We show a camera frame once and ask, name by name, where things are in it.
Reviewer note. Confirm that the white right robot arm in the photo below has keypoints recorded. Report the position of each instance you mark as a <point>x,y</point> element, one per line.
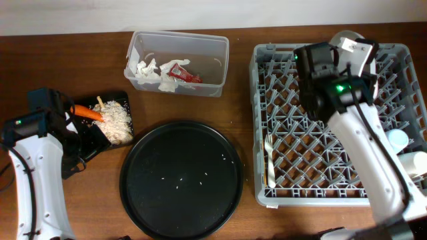
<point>337,90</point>

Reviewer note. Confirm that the white napkin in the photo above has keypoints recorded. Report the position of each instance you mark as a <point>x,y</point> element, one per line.
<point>147,73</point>

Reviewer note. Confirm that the wooden chopstick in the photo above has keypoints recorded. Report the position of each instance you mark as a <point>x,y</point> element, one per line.
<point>264,173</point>

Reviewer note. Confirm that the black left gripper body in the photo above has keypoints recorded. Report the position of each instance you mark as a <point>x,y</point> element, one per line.
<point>72,143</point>

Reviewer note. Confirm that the pile of rice and shells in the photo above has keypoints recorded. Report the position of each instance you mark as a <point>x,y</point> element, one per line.
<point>116,121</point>

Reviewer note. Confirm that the white cup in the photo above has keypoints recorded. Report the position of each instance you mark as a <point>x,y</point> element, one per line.
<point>414,163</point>

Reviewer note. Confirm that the light blue cup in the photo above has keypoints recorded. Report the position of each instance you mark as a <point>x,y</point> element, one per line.
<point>398,139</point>

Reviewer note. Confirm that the white plastic fork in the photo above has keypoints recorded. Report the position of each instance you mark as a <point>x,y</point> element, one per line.
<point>268,146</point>

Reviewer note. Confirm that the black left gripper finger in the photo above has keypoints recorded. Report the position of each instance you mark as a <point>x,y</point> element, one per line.
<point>71,166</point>
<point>93,142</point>

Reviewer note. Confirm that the black rectangular tray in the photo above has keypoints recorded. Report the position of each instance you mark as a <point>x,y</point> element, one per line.
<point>117,95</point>

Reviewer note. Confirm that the round black serving tray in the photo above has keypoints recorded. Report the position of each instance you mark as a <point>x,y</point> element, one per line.
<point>182,180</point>

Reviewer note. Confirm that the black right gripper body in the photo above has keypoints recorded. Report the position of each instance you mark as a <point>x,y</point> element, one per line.
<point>303,98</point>

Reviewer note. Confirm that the grey plate with food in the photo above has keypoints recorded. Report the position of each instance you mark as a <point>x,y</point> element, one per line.
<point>347,35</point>

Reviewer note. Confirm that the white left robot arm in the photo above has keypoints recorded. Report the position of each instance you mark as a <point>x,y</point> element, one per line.
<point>47,146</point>

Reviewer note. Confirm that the grey dishwasher rack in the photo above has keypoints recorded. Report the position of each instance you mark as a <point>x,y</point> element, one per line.
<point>311,166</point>

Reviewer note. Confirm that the pink bowl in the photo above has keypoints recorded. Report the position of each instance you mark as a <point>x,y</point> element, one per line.
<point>376,86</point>

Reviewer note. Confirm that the red snack wrapper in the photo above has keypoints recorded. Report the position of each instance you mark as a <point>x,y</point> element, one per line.
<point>179,72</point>

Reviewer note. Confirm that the clear plastic waste bin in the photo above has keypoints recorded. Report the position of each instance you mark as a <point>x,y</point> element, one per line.
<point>208,55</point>

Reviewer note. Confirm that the orange carrot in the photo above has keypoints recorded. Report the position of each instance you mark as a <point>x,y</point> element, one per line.
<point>82,111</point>

